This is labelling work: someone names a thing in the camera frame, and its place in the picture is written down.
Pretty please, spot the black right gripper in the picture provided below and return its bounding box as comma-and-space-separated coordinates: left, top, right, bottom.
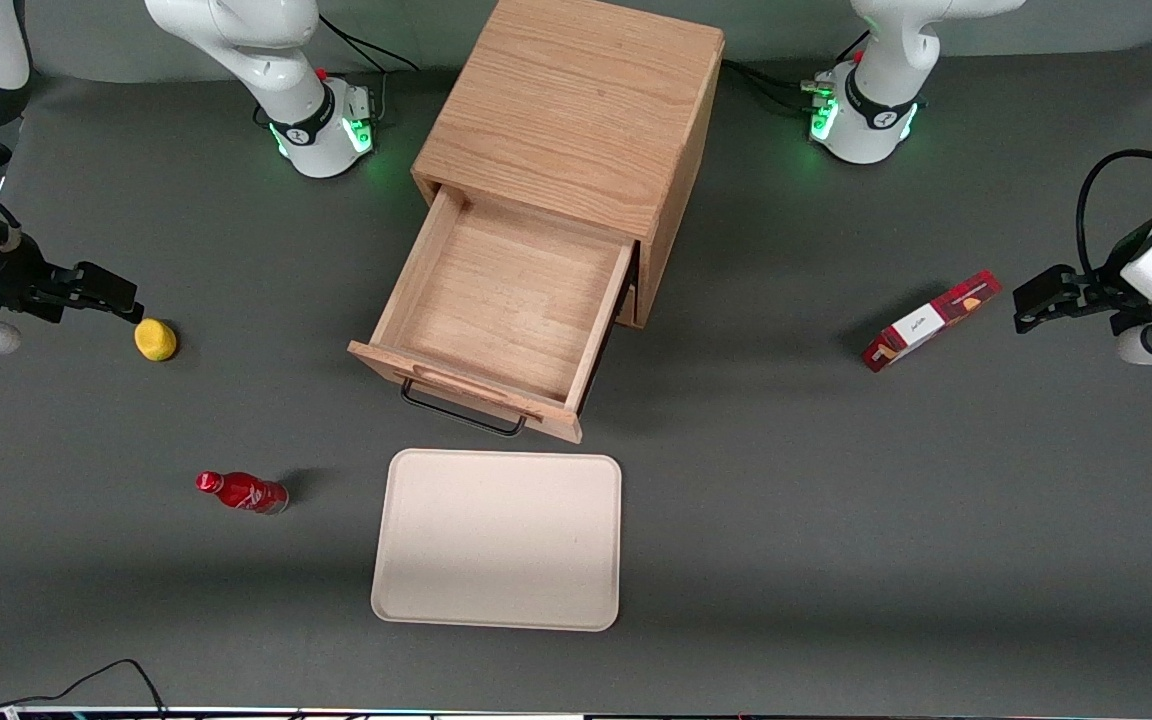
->
0, 235, 145, 324

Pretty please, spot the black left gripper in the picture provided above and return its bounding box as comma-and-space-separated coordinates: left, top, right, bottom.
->
1013, 262, 1152, 337

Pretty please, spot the black metal drawer handle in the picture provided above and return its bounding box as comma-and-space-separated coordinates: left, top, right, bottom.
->
399, 378, 529, 438

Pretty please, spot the light wooden drawer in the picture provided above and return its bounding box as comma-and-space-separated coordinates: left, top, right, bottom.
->
348, 185, 637, 444

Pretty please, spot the yellow lemon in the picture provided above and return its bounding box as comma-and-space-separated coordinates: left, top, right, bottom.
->
133, 318, 179, 363

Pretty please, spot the red tartan cookie box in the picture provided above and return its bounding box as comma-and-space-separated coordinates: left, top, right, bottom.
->
861, 269, 1004, 374

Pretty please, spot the red bottle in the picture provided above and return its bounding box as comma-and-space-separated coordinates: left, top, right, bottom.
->
195, 470, 290, 516

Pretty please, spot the beige rectangular tray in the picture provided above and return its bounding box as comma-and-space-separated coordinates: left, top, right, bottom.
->
370, 448, 624, 633

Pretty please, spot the light wooden cabinet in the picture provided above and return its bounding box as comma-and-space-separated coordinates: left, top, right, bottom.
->
410, 0, 726, 331

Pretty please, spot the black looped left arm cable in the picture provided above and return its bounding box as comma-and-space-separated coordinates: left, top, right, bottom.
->
1076, 150, 1152, 286

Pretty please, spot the thin black table-edge cable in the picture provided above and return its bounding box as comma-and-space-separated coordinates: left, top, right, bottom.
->
0, 658, 172, 720

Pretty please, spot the black right arm base cable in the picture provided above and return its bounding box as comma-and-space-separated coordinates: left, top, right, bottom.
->
319, 12, 420, 73

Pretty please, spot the black arm base cable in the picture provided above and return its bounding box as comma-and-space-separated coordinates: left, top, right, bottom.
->
319, 12, 420, 73
721, 58, 827, 116

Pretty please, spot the black left arm base cable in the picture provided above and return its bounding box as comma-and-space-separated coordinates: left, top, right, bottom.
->
721, 58, 827, 116

